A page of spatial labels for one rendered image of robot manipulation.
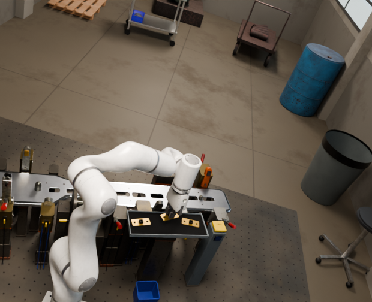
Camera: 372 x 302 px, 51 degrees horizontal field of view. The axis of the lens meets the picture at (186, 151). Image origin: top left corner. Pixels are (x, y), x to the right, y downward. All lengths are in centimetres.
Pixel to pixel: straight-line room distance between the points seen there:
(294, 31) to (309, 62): 340
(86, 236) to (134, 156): 33
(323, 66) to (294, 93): 56
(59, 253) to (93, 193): 40
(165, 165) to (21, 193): 87
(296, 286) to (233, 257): 40
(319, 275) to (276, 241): 113
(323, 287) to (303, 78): 314
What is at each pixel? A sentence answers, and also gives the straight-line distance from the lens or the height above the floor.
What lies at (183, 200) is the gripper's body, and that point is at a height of 135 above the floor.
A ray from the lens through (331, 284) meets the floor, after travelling 380.
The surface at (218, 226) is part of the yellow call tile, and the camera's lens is 192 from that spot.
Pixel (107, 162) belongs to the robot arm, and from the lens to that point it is 130.
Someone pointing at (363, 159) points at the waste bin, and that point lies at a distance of 458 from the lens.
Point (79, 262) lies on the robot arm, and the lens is 150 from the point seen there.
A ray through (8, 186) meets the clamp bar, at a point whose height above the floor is 118.
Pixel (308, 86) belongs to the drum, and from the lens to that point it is 589.
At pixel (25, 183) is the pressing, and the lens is 211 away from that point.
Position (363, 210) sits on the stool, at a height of 59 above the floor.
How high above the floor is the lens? 248
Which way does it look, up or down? 35 degrees down
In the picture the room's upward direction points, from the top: 21 degrees clockwise
